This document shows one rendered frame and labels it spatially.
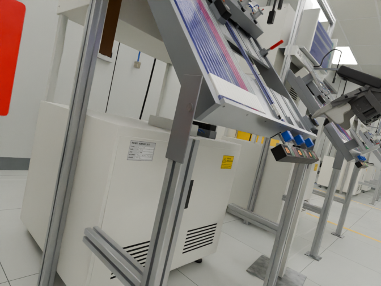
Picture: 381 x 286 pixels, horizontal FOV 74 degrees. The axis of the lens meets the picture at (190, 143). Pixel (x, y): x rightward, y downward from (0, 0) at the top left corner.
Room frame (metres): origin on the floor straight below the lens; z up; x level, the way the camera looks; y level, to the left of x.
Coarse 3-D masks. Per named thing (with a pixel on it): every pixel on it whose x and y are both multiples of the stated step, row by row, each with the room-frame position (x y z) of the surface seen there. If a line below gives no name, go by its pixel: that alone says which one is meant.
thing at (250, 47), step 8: (224, 24) 0.99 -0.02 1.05; (232, 24) 1.10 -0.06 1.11; (224, 32) 0.92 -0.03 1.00; (240, 32) 1.14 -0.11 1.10; (232, 40) 0.95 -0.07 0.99; (240, 40) 1.05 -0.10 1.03; (248, 40) 1.17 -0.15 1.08; (232, 48) 1.06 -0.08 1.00; (248, 48) 1.07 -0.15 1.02; (256, 48) 1.21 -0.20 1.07; (240, 56) 1.11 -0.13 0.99; (248, 56) 1.20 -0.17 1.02; (256, 56) 1.11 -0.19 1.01; (264, 64) 1.15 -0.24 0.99
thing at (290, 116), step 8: (248, 80) 0.81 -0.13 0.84; (256, 88) 0.83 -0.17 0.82; (264, 96) 0.84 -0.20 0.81; (272, 96) 0.93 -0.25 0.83; (280, 96) 1.02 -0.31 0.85; (264, 104) 0.79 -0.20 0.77; (280, 104) 0.94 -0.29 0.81; (288, 104) 1.04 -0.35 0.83; (272, 112) 0.81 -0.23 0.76; (280, 112) 0.89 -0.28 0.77; (288, 112) 0.98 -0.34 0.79; (288, 120) 0.89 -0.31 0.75; (296, 120) 1.00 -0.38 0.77; (304, 128) 1.04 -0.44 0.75
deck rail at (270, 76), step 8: (256, 40) 1.26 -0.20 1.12; (256, 64) 1.24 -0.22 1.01; (264, 72) 1.20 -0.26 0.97; (272, 72) 1.18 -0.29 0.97; (264, 80) 1.20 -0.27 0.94; (272, 80) 1.17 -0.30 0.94; (280, 80) 1.15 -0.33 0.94; (272, 88) 1.17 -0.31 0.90; (280, 88) 1.14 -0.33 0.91; (288, 96) 1.11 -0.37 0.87; (296, 112) 1.08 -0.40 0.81
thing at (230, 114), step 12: (228, 108) 0.54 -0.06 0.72; (240, 108) 0.56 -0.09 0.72; (204, 120) 0.55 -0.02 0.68; (216, 120) 0.57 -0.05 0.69; (228, 120) 0.60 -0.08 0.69; (240, 120) 0.62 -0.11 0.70; (252, 120) 0.64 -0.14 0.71; (264, 120) 0.67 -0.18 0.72; (276, 120) 0.71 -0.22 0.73; (252, 132) 0.72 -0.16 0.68; (264, 132) 0.75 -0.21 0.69; (276, 132) 0.79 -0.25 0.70; (300, 132) 0.88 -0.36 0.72
